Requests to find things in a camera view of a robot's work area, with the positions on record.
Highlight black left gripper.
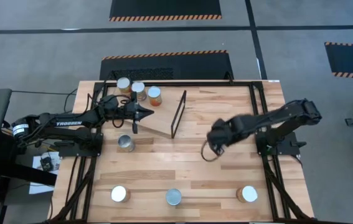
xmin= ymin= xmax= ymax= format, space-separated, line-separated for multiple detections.
xmin=123 ymin=91 xmax=155 ymax=135

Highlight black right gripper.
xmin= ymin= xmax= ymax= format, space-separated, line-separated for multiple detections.
xmin=206 ymin=113 xmax=258 ymax=157

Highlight orange label tin can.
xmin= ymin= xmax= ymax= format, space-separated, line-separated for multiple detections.
xmin=147 ymin=85 xmax=163 ymax=107

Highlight grey brown label tin can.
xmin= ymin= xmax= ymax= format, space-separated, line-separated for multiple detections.
xmin=131 ymin=81 xmax=148 ymax=102

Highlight yellow label tin can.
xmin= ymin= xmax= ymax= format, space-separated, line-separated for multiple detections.
xmin=116 ymin=77 xmax=133 ymax=95

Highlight silver tin can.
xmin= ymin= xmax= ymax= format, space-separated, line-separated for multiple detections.
xmin=117 ymin=134 xmax=136 ymax=153

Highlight tan label tin can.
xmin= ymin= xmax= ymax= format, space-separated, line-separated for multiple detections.
xmin=110 ymin=185 xmax=131 ymax=203
xmin=235 ymin=185 xmax=259 ymax=203

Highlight blue tomato label tin can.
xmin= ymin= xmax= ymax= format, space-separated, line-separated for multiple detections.
xmin=165 ymin=188 xmax=183 ymax=207

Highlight black perforated floor mat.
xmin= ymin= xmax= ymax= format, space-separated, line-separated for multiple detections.
xmin=99 ymin=49 xmax=235 ymax=81

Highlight black striped-edge floor mat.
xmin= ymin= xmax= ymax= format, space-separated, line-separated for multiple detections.
xmin=108 ymin=0 xmax=223 ymax=22
xmin=324 ymin=41 xmax=353 ymax=81

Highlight small black device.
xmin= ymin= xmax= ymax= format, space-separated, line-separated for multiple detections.
xmin=40 ymin=156 xmax=54 ymax=172

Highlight white paper sheets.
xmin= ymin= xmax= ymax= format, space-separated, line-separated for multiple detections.
xmin=28 ymin=151 xmax=62 ymax=195

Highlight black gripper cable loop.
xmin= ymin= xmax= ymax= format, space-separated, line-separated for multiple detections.
xmin=200 ymin=139 xmax=225 ymax=163

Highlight wooden shelf black metal frame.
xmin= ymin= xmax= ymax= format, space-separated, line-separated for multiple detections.
xmin=113 ymin=83 xmax=187 ymax=139

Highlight black table frame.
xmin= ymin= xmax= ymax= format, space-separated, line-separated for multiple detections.
xmin=47 ymin=79 xmax=316 ymax=224

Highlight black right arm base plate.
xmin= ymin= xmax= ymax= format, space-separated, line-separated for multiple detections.
xmin=255 ymin=131 xmax=308 ymax=156

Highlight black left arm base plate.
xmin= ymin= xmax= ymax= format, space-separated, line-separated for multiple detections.
xmin=57 ymin=132 xmax=105 ymax=158

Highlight black curved cable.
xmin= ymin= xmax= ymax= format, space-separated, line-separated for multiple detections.
xmin=63 ymin=88 xmax=79 ymax=113

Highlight thin black floor cable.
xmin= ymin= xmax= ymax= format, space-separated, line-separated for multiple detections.
xmin=11 ymin=90 xmax=78 ymax=96

